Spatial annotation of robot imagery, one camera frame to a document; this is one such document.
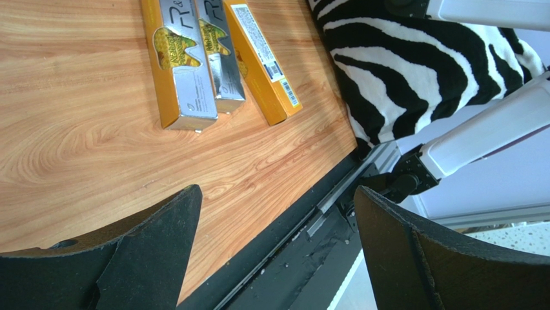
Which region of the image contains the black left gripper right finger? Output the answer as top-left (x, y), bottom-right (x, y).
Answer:
top-left (354, 186), bottom-right (549, 309)

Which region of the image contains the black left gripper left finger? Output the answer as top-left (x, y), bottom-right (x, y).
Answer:
top-left (1, 185), bottom-right (203, 309)

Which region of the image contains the orange toothpaste box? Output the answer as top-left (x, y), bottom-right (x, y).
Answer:
top-left (223, 1), bottom-right (303, 126)

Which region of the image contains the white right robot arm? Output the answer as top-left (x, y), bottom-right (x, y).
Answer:
top-left (359, 1), bottom-right (549, 203)

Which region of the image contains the silver gold toothpaste box left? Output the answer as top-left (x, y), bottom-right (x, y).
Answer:
top-left (141, 0), bottom-right (218, 132)

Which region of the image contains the silver gold toothpaste box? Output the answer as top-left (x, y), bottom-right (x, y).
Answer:
top-left (141, 0), bottom-right (218, 132)
top-left (195, 0), bottom-right (246, 114)

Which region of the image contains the zebra print blanket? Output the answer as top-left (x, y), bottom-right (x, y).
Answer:
top-left (307, 1), bottom-right (547, 159)

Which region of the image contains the silver gold toothpaste box right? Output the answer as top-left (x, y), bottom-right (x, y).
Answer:
top-left (195, 0), bottom-right (246, 114)

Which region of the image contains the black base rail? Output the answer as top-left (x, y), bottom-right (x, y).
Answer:
top-left (180, 142), bottom-right (400, 309)

